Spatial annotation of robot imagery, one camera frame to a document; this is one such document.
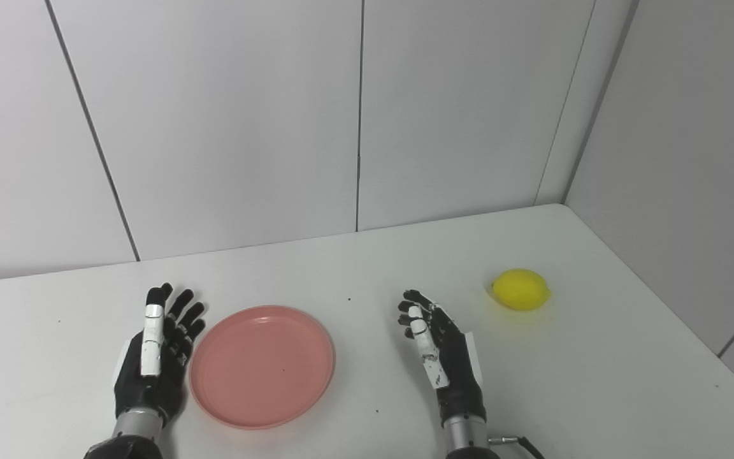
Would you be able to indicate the pink round plate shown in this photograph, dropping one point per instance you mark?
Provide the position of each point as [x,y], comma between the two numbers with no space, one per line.
[262,366]

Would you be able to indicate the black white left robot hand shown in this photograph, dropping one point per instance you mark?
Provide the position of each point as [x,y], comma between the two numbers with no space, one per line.
[150,363]

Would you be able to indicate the yellow lemon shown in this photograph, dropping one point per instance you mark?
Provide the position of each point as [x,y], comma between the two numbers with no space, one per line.
[521,289]

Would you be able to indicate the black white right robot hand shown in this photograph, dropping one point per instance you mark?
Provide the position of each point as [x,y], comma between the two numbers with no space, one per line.
[450,357]

